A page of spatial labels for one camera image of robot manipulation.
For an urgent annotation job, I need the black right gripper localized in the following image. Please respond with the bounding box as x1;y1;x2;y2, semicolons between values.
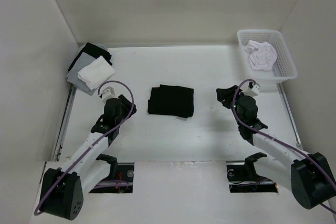
216;85;248;125

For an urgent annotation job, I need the black tank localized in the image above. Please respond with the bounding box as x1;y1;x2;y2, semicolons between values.
68;42;112;71
148;84;194;119

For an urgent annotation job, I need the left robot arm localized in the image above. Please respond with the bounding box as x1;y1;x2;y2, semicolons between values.
34;94;136;220

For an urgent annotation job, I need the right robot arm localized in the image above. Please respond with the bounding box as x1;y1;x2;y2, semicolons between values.
216;79;335;209

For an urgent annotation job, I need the folded white tank top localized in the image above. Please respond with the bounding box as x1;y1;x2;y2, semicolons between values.
77;56;116;90

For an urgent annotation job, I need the crumpled pink tank top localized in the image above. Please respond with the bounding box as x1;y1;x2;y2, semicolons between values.
245;40;277;72

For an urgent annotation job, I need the folded grey tank top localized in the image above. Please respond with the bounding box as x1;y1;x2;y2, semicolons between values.
66;43;109;97

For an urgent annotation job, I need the folded black tank top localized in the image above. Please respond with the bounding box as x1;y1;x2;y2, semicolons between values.
68;42;112;71

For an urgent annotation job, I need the white plastic basket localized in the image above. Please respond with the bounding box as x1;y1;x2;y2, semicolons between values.
237;29;298;84

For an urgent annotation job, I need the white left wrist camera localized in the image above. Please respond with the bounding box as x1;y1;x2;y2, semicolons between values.
99;86;116;103

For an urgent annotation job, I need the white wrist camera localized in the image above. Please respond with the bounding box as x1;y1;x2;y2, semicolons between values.
99;86;116;103
243;82;260;97

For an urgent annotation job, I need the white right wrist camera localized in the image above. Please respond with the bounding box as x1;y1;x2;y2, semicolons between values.
243;82;260;97

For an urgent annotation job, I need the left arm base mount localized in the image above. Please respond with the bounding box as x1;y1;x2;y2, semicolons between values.
90;154;135;194

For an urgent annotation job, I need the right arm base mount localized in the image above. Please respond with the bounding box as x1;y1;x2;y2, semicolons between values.
226;153;278;193

